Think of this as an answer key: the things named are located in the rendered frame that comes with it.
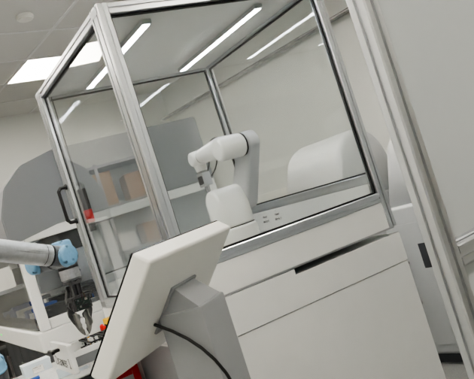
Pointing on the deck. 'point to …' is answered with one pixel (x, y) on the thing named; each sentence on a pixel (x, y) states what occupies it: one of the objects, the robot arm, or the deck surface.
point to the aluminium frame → (344, 225)
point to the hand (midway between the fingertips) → (86, 331)
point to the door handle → (64, 205)
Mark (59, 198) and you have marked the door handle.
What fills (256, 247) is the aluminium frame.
